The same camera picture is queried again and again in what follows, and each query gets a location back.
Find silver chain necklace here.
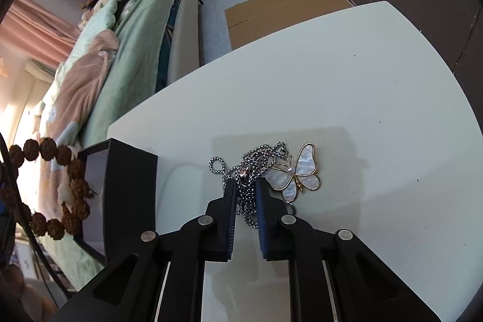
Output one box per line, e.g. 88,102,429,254
208,140,297,230

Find brown walnut bead bracelet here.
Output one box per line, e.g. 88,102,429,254
0,136,94,241

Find white butterfly pendant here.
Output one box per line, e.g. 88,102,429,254
264,142,321,204

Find black jewelry box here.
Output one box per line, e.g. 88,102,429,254
74,138,158,265

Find person's left hand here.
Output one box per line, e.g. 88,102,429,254
2,265,58,321

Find beige bed base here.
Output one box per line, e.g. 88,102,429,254
167,0,200,85

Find pink floral fleece blanket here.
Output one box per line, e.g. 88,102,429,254
38,29,120,219

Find flat brown cardboard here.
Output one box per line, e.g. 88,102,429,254
225,0,352,50

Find green bed sheet mattress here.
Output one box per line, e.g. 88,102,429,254
41,0,190,290

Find light green quilt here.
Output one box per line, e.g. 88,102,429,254
34,0,124,115

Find pink curtain left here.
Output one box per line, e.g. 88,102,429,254
1,0,80,69

